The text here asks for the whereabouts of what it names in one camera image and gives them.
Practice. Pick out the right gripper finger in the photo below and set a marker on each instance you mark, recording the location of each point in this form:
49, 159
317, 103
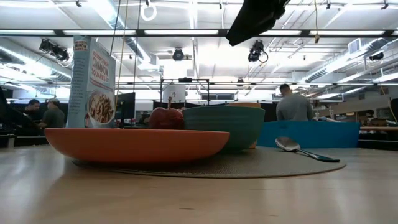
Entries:
255, 21

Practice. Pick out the yellow-orange plastic cup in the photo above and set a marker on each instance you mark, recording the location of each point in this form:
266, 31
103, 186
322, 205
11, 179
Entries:
244, 105

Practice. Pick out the green ribbed bowl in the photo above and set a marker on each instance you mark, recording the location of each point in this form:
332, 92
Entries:
227, 124

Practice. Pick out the silver metal spoon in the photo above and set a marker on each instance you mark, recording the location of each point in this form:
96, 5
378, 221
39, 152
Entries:
286, 144

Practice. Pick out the red yellow apple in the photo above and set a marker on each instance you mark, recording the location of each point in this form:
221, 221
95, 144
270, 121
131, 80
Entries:
166, 118

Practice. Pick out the cinnamon squares cereal box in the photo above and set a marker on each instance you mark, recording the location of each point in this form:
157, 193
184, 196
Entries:
99, 84

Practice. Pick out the orange-red plate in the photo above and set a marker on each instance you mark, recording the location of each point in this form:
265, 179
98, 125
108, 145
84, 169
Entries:
136, 144

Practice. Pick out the round black ceiling lamp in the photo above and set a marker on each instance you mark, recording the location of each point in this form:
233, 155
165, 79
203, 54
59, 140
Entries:
178, 55

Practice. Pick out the person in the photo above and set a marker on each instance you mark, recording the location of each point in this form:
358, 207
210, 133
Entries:
293, 105
32, 107
53, 116

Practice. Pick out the white air vent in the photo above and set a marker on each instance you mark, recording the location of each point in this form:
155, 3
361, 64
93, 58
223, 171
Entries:
354, 46

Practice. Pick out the blue rectangular container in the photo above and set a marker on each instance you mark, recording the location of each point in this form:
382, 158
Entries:
311, 133

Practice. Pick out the round grey woven placemat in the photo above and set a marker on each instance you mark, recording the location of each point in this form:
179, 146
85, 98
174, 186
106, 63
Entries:
264, 165

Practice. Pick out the black computer monitor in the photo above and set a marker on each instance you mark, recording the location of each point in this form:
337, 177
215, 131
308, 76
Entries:
126, 109

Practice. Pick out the wooden workbench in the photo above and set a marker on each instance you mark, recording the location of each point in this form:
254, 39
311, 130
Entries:
376, 128

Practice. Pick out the black ceiling spotlight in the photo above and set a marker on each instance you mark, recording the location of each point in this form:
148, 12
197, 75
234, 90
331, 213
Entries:
59, 53

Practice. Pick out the black overhead camera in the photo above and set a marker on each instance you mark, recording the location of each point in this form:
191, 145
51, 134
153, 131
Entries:
256, 49

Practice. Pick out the black metal stand frame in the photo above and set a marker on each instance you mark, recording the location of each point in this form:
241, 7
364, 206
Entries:
185, 80

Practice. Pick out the black overhead frame bar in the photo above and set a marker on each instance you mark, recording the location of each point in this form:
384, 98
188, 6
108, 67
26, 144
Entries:
140, 32

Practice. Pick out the small black ceiling camera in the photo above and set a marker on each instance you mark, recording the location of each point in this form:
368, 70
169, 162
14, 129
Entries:
376, 56

